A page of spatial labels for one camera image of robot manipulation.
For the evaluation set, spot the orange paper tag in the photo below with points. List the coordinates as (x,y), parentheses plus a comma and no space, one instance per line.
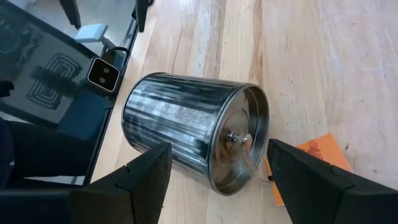
(326,152)

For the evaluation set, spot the grey floor mat black pattern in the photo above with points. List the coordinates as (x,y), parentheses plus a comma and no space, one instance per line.
(18,102)

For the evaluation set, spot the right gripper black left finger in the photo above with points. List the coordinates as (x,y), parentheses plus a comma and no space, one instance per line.
(133,189)

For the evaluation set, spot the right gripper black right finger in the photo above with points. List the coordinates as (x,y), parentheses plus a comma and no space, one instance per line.
(317,193)

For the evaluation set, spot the white rectangular block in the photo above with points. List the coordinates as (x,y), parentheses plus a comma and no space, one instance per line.
(91,32)

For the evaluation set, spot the small black rail-mounted box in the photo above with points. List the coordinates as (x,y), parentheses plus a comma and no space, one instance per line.
(102,75)

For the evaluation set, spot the black furniture leg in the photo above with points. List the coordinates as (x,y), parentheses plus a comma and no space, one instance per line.
(71,12)
(142,14)

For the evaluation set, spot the silver tin can with twine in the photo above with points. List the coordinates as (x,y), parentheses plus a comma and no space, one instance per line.
(174,118)

